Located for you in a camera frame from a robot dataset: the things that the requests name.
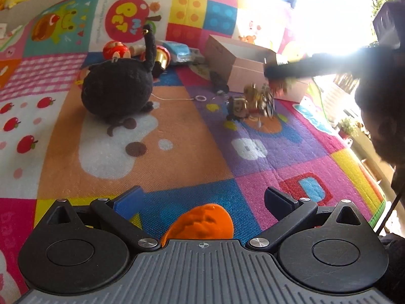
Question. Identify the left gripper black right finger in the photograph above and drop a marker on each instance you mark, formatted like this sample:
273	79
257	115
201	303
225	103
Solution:
292	216

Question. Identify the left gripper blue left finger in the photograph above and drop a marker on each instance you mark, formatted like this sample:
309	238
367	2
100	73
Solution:
113	215

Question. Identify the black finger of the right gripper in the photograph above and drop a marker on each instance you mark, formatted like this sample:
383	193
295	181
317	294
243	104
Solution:
318	64

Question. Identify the yellow toast toy keychain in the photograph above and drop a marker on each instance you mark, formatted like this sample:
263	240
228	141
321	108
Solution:
260	103

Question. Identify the orange pumpkin shell toy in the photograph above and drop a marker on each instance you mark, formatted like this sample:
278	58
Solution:
206	222

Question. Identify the black cylinder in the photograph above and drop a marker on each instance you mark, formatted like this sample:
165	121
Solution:
219	85

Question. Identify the black plush toy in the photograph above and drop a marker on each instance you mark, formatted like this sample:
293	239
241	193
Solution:
121	86

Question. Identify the blue tissue pack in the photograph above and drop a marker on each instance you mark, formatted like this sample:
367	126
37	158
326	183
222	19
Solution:
181	53

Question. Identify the small red potted plant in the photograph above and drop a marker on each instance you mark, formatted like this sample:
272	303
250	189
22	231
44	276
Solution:
347	127

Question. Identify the pink cardboard box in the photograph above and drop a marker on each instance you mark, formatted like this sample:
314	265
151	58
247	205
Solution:
238	63

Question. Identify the colourful cartoon play mat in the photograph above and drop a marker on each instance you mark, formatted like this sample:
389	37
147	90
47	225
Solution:
184	153

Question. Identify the red hooded doll figure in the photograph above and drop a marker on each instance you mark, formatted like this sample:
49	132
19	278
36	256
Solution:
115	49

